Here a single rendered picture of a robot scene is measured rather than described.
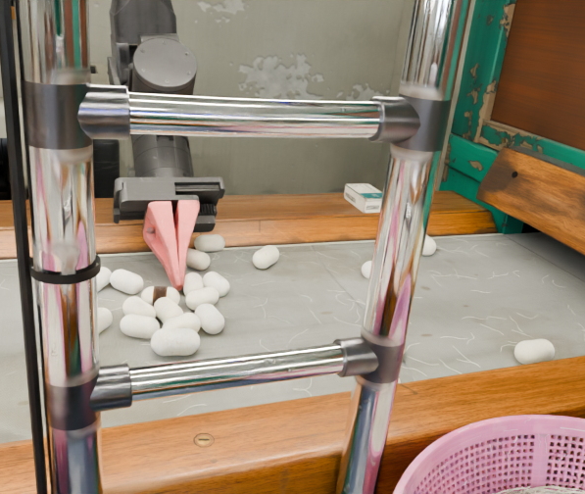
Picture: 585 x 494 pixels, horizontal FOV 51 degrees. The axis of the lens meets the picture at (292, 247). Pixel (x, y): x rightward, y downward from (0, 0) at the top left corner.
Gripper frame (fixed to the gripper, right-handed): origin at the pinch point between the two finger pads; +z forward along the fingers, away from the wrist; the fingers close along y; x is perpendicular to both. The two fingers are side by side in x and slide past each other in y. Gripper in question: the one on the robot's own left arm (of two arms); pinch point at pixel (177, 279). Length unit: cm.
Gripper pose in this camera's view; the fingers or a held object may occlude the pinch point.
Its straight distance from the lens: 57.1
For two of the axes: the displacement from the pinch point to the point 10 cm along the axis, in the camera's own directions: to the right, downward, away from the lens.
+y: 9.4, -0.5, 3.4
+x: -2.9, 4.5, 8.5
